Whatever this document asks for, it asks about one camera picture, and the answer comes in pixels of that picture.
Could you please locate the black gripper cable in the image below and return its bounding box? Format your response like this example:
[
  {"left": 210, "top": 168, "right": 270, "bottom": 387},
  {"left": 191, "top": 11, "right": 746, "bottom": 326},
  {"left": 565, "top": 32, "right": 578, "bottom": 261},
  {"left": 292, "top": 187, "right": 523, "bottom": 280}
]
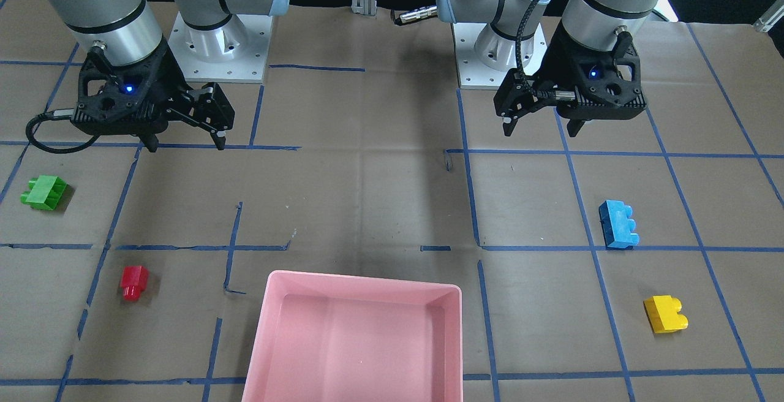
[
  {"left": 516, "top": 0, "right": 576, "bottom": 101},
  {"left": 25, "top": 108, "right": 102, "bottom": 155}
]

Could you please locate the yellow toy block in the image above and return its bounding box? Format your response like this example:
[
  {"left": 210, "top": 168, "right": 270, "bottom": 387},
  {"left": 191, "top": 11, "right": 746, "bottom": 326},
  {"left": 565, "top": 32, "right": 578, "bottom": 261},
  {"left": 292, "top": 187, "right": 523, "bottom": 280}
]
[{"left": 643, "top": 294, "right": 689, "bottom": 334}]

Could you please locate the red toy block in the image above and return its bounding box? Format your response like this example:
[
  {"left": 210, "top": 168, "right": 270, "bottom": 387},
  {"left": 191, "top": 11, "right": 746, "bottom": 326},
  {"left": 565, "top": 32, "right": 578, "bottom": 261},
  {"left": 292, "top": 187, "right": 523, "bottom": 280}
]
[{"left": 119, "top": 265, "right": 149, "bottom": 302}]

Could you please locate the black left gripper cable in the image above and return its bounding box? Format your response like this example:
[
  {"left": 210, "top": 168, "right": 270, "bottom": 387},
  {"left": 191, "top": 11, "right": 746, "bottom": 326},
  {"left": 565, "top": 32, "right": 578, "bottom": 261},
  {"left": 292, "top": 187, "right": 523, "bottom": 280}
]
[{"left": 516, "top": 0, "right": 576, "bottom": 101}]

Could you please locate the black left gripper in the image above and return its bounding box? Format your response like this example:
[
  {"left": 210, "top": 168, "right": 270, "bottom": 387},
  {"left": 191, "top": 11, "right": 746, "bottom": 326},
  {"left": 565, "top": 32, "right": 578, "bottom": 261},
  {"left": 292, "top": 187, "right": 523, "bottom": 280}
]
[{"left": 494, "top": 23, "right": 649, "bottom": 138}]

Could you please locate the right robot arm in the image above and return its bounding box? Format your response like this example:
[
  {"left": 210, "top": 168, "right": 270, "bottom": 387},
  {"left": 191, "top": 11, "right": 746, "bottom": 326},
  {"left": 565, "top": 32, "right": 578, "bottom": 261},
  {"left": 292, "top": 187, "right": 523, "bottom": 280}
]
[{"left": 25, "top": 0, "right": 290, "bottom": 154}]

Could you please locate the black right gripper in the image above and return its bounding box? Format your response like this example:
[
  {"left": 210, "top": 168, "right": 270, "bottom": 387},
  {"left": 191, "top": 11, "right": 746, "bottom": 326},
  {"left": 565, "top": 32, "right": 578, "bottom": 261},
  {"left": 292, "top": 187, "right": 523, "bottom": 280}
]
[{"left": 70, "top": 42, "right": 235, "bottom": 153}]

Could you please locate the pink plastic box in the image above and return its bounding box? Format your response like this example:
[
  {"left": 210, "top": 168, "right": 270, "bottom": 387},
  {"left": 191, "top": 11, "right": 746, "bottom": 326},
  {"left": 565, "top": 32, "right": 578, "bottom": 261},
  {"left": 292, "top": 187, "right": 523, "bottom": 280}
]
[{"left": 243, "top": 270, "right": 463, "bottom": 401}]

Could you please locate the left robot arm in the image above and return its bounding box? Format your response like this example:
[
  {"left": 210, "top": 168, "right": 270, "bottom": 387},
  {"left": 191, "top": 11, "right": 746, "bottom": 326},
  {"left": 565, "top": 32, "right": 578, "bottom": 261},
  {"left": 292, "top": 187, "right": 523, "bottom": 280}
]
[{"left": 436, "top": 0, "right": 658, "bottom": 137}]

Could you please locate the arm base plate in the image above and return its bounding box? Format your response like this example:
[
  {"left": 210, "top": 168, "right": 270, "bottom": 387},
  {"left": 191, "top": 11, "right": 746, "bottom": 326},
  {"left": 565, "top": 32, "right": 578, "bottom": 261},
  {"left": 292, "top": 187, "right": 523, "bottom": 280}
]
[
  {"left": 451, "top": 23, "right": 517, "bottom": 90},
  {"left": 168, "top": 14, "right": 275, "bottom": 84}
]

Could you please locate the blue toy block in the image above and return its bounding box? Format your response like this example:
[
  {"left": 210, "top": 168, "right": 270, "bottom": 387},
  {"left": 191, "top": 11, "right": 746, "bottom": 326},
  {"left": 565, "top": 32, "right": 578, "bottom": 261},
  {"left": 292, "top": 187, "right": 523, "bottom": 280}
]
[{"left": 598, "top": 199, "right": 639, "bottom": 249}]

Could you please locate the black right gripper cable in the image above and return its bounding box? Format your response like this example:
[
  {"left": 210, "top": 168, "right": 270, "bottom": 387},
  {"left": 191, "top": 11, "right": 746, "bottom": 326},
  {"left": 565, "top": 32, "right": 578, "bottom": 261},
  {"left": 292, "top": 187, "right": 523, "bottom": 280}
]
[{"left": 25, "top": 108, "right": 102, "bottom": 155}]

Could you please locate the green toy block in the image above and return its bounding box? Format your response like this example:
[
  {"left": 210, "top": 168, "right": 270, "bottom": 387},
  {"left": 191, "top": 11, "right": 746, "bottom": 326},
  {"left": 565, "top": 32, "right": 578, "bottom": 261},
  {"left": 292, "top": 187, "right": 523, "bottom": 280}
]
[{"left": 20, "top": 174, "right": 68, "bottom": 210}]

